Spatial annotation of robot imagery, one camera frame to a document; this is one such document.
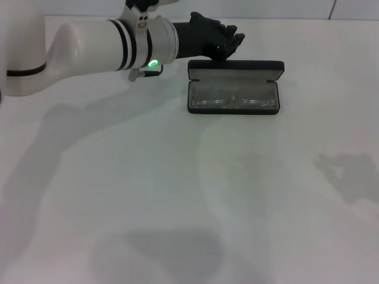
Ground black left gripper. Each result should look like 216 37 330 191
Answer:
171 11 246 62

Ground black glasses case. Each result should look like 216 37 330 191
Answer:
187 59 285 116

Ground clear transparent glasses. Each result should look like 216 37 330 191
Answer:
191 93 278 109

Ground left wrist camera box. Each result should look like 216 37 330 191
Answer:
125 0 180 13

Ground black cable with silver connector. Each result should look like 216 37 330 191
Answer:
127 63 165 82

